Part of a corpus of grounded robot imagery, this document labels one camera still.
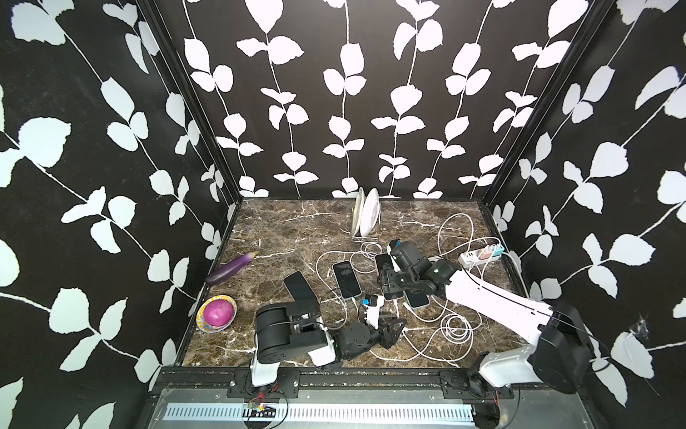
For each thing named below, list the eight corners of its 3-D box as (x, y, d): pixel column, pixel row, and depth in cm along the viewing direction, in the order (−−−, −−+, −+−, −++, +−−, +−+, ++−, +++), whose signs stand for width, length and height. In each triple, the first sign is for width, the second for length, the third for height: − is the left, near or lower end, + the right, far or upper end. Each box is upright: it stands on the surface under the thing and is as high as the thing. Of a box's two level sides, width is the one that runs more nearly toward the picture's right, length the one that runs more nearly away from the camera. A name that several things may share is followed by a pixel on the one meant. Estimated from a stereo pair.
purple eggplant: (211, 288, 95) (208, 284, 92) (207, 279, 97) (203, 274, 94) (262, 260, 102) (259, 255, 100) (257, 252, 105) (254, 247, 102)
